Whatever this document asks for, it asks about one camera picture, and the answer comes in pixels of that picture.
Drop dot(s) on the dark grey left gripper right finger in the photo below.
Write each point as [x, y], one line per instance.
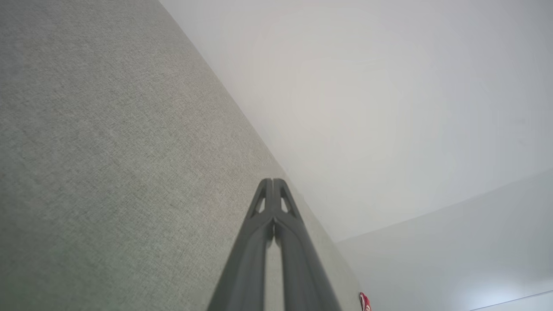
[302, 276]

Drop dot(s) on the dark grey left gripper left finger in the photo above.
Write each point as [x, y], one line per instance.
[246, 268]

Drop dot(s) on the red white Bulls jersey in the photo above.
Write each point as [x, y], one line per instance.
[365, 302]

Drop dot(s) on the grey fabric sofa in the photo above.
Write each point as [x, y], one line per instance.
[108, 151]

